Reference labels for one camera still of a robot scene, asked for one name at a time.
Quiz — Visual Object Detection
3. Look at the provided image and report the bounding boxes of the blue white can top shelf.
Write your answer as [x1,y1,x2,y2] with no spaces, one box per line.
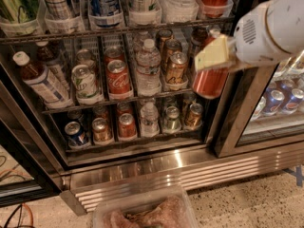
[90,0,120,16]

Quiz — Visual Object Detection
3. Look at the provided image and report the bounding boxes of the red coke can shelf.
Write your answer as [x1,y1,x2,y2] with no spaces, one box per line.
[106,60,131,94]
[192,32,228,99]

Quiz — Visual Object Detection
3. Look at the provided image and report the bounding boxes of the red coke can top shelf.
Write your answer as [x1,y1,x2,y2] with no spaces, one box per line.
[192,32,228,99]

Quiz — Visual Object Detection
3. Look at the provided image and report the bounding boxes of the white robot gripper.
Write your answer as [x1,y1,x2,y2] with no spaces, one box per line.
[195,0,291,72]

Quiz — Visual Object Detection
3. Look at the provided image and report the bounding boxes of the orange black cables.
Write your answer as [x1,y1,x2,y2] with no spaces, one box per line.
[2,202,35,228]

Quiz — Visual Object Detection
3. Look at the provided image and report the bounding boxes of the blue pepsi can right fridge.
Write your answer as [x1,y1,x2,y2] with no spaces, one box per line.
[262,89,285,116]

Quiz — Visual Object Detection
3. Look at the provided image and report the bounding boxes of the red can bottom shelf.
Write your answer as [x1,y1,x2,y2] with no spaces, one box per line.
[119,113,137,138]

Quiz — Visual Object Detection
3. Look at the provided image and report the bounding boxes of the gold brown can middle shelf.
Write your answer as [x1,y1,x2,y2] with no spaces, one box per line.
[165,51,188,85]

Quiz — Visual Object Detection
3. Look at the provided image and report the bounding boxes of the small water bottle bottom shelf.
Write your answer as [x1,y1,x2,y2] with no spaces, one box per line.
[140,102,160,137]

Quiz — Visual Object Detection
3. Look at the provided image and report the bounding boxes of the clear plastic bin with items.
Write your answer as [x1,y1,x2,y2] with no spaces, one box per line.
[93,185,199,228]

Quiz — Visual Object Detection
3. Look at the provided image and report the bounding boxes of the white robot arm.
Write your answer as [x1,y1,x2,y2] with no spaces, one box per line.
[195,0,304,72]

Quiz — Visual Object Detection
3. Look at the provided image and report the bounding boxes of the brown tea bottle left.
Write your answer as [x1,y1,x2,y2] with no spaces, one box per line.
[12,51,69,104]

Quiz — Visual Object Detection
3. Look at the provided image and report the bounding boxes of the stainless steel fridge grille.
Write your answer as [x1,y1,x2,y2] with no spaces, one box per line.
[60,141,304,216]

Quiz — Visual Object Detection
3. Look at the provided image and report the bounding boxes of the fridge glass door right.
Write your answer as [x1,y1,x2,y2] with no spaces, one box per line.
[212,60,304,159]

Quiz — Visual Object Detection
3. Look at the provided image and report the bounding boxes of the red coke can middle shelf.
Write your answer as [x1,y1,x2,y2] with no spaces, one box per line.
[106,60,131,94]

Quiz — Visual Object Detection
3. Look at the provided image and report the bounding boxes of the plaid can top shelf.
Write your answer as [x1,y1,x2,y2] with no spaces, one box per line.
[45,0,80,20]

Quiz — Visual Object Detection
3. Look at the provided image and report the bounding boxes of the green white soda can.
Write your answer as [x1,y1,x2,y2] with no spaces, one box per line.
[71,65,99,99]

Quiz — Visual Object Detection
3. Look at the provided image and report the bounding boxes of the gold can bottom shelf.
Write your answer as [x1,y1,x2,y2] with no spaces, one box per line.
[184,103,203,127]

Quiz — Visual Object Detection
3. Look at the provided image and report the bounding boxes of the clear water bottle middle shelf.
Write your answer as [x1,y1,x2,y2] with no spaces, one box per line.
[136,39,161,96]

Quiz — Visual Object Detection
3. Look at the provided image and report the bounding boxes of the green silver can bottom shelf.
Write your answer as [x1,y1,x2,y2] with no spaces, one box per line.
[163,106,181,133]

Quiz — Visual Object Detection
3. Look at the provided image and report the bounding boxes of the blue pepsi can bottom shelf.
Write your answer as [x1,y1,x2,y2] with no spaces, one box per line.
[65,122,89,149]

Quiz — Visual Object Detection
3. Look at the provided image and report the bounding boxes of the orange can bottom shelf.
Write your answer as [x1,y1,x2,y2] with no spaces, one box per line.
[92,118,112,143]

